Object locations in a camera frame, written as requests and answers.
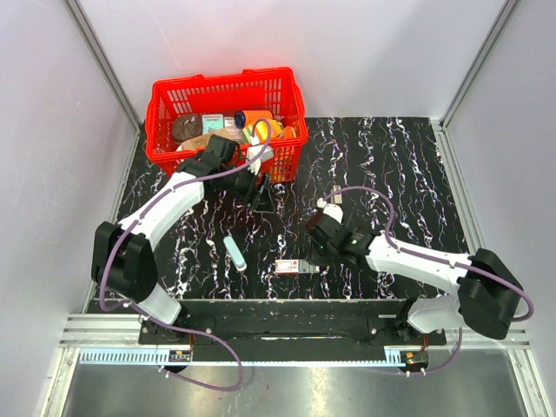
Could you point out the teal white small box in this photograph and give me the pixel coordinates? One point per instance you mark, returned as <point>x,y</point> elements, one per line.
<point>212,123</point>

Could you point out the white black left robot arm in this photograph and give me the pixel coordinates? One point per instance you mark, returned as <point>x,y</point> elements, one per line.
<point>123,255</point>

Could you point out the brown round cookie pack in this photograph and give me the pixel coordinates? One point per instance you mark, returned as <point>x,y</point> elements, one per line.
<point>186,127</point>

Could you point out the orange snack packet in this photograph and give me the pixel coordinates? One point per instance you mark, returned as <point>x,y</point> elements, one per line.
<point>289,133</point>

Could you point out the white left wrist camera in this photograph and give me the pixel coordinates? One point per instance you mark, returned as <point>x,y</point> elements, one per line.
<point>257,155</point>

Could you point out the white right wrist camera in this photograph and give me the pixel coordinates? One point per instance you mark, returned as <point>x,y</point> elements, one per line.
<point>332,210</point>

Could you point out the brown cardboard box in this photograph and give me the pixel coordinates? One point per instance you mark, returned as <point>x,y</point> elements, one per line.
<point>202,141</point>

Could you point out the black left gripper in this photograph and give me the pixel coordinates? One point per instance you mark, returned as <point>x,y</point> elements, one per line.
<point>264,202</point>

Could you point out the orange bottle blue cap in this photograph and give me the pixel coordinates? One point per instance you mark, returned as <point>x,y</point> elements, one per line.
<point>242,118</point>

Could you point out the red plastic shopping basket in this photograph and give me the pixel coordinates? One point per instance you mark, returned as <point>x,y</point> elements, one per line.
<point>272,89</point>

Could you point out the grey metal stapler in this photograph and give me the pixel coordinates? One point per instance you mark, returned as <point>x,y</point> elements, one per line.
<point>337,197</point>

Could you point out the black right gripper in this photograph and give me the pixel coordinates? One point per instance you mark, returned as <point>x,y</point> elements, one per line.
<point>313,251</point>

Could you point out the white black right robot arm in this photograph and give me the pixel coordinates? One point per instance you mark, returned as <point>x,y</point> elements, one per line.
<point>479,290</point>

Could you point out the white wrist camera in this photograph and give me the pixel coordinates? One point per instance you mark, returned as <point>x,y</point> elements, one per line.
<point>332,210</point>
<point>257,155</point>

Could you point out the red white staple box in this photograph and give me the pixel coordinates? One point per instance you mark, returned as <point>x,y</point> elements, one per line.
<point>295,267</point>

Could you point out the light blue stapler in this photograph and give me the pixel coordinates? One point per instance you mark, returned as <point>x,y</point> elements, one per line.
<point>235,253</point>

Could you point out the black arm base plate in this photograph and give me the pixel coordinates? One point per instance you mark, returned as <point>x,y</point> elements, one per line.
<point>374,321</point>

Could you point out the yellow green striped box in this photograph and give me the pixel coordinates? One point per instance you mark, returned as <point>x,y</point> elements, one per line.
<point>256,133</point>

